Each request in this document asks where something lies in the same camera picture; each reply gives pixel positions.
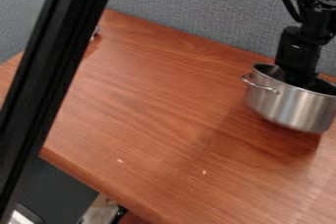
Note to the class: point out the shiny metal pot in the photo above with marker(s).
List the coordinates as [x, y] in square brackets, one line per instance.
[302, 107]

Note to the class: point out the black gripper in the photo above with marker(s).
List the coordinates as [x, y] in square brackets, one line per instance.
[297, 56]

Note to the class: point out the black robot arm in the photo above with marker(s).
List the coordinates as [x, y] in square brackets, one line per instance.
[314, 16]

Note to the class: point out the white plastic bottle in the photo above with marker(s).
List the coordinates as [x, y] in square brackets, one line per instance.
[94, 32]

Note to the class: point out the table leg frame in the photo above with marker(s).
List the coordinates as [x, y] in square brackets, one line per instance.
[104, 211]

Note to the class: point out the white box at corner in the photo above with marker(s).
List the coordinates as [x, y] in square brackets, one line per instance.
[24, 216]

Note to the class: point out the black vertical bar at left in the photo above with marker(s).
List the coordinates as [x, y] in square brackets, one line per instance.
[44, 75]

